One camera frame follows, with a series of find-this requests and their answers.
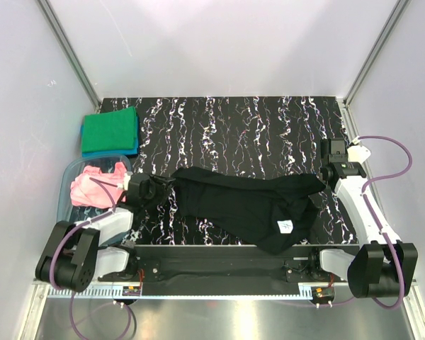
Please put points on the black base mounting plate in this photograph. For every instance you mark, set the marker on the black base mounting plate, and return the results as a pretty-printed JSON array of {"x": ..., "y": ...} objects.
[{"x": 159, "y": 263}]

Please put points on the black t shirt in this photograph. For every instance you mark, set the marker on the black t shirt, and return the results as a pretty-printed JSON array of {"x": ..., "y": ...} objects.
[{"x": 273, "y": 214}]

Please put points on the clear blue plastic bin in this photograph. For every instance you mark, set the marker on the clear blue plastic bin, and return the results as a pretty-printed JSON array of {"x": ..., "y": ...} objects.
[{"x": 106, "y": 163}]

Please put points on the aluminium frame post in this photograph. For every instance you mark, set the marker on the aluminium frame post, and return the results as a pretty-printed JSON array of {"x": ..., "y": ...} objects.
[
  {"x": 62, "y": 38},
  {"x": 384, "y": 35}
]

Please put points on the pink t shirt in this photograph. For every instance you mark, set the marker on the pink t shirt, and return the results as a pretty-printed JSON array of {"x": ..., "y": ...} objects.
[{"x": 95, "y": 188}]

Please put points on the folded blue t shirt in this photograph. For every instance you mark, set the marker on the folded blue t shirt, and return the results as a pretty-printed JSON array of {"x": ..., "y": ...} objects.
[{"x": 136, "y": 143}]

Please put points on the white slotted cable duct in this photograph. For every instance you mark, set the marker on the white slotted cable duct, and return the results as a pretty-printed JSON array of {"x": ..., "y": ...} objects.
[{"x": 152, "y": 291}]

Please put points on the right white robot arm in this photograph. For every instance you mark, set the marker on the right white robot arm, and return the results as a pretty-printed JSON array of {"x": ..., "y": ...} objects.
[{"x": 384, "y": 266}]

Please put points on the right aluminium frame post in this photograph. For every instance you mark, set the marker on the right aluminium frame post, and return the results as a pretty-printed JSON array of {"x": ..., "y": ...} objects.
[{"x": 384, "y": 35}]

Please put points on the folded green t shirt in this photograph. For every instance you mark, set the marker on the folded green t shirt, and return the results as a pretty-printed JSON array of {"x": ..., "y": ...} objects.
[{"x": 124, "y": 113}]

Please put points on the left aluminium frame post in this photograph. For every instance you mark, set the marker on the left aluminium frame post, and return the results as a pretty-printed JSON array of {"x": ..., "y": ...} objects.
[{"x": 62, "y": 38}]

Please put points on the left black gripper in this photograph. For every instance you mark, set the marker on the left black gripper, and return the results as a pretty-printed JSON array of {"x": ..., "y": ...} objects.
[{"x": 161, "y": 185}]

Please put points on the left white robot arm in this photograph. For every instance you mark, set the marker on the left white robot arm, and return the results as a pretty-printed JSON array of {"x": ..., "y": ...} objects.
[{"x": 77, "y": 253}]

